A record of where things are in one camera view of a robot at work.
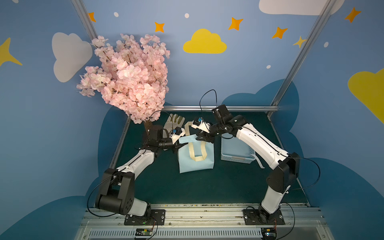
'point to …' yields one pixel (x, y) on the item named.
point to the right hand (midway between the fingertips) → (200, 133)
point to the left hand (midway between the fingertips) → (189, 138)
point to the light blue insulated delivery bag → (194, 154)
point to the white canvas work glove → (172, 121)
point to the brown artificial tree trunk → (148, 124)
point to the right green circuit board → (268, 233)
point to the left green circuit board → (143, 232)
